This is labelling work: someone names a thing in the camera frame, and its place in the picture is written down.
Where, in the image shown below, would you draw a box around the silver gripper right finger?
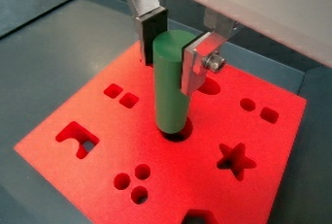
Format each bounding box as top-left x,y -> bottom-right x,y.
181,9 -> 241,96

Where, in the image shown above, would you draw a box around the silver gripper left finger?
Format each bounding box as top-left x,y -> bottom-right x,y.
126,0 -> 168,65

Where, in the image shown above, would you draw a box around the green cylinder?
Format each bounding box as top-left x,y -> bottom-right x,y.
153,30 -> 194,134

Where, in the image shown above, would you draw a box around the red shape sorter board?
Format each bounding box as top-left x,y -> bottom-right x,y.
16,46 -> 307,224

